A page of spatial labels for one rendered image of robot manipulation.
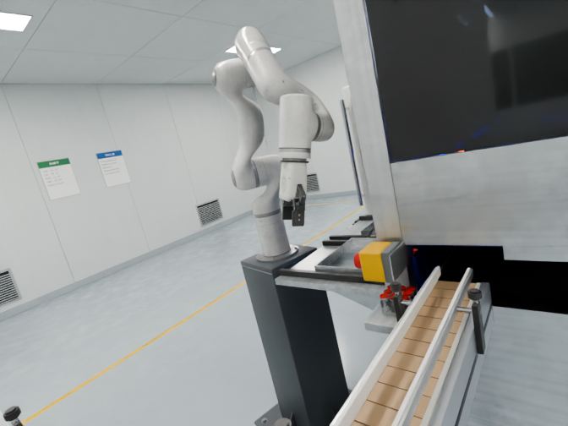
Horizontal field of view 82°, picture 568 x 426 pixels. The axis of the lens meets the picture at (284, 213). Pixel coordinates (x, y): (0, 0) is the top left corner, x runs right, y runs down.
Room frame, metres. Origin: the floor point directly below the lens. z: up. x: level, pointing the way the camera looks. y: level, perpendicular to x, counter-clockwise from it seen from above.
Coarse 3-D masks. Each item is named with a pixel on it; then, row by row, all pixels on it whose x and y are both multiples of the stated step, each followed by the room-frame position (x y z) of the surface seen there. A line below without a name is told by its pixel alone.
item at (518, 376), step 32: (512, 320) 0.61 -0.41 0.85; (544, 320) 0.57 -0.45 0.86; (512, 352) 0.61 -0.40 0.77; (544, 352) 0.57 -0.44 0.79; (480, 384) 0.65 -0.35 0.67; (512, 384) 0.61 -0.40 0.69; (544, 384) 0.58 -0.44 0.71; (480, 416) 0.66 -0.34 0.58; (512, 416) 0.62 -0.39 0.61; (544, 416) 0.58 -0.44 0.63
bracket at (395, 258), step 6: (402, 246) 0.72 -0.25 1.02; (396, 252) 0.70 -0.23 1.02; (402, 252) 0.72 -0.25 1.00; (390, 258) 0.67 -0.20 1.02; (396, 258) 0.69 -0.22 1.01; (402, 258) 0.72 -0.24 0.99; (390, 264) 0.67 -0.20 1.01; (396, 264) 0.69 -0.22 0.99; (402, 264) 0.71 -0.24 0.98; (396, 270) 0.68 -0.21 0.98; (402, 270) 0.71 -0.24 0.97; (396, 276) 0.68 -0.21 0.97
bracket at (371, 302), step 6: (342, 294) 0.99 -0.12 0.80; (348, 294) 0.97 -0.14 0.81; (354, 294) 0.96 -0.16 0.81; (354, 300) 0.96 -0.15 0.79; (360, 300) 0.95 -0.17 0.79; (366, 300) 0.93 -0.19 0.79; (372, 300) 0.92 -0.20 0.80; (378, 300) 0.91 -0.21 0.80; (366, 306) 0.94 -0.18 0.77; (372, 306) 0.92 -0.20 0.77
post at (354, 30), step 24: (336, 0) 0.77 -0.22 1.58; (360, 0) 0.74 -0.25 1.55; (360, 24) 0.75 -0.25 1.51; (360, 48) 0.75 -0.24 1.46; (360, 72) 0.76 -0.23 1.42; (360, 96) 0.76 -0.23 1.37; (360, 120) 0.77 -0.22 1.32; (384, 120) 0.74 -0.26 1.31; (360, 144) 0.78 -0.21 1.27; (384, 144) 0.74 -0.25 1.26; (384, 168) 0.75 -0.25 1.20; (384, 192) 0.75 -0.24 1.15; (384, 216) 0.76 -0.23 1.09; (384, 240) 0.77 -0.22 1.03; (408, 264) 0.75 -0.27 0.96
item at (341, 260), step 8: (352, 240) 1.19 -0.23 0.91; (360, 240) 1.17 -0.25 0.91; (368, 240) 1.15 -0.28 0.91; (376, 240) 1.13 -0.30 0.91; (336, 248) 1.11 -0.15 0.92; (344, 248) 1.14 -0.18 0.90; (352, 248) 1.16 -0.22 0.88; (360, 248) 1.15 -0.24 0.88; (328, 256) 1.06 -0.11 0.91; (336, 256) 1.10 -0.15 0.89; (344, 256) 1.11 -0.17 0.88; (352, 256) 1.09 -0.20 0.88; (320, 264) 1.02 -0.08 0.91; (328, 264) 1.05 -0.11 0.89; (336, 264) 1.05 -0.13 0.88; (344, 264) 1.04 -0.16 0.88; (352, 264) 1.02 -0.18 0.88; (344, 272) 0.93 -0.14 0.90; (352, 272) 0.91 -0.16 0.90; (360, 272) 0.90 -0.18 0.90
